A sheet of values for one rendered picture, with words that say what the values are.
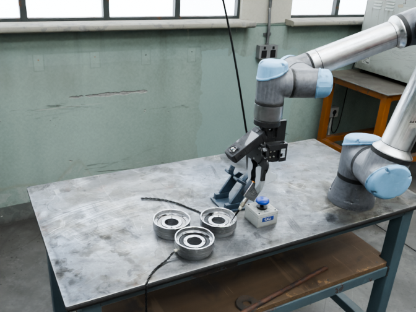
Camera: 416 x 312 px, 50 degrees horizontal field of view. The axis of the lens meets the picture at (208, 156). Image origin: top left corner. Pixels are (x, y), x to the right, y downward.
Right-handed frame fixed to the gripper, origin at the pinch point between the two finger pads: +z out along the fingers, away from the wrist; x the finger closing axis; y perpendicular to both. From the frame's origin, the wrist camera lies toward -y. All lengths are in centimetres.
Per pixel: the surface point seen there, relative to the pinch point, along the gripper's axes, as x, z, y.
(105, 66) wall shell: 163, 2, -3
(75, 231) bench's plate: 15, 13, -47
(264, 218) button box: -1.6, 10.2, 3.7
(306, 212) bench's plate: 0.7, 13.1, 20.9
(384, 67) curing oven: 132, 7, 184
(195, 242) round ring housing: -2.8, 11.9, -18.7
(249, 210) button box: 3.2, 9.4, 1.3
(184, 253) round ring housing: -7.6, 10.8, -23.9
